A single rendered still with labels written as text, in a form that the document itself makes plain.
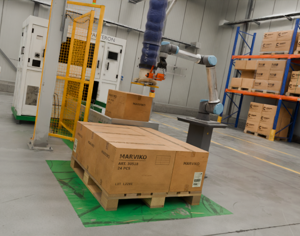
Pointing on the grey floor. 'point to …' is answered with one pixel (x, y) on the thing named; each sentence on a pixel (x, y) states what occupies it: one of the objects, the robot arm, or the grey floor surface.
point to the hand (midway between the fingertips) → (160, 75)
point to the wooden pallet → (103, 196)
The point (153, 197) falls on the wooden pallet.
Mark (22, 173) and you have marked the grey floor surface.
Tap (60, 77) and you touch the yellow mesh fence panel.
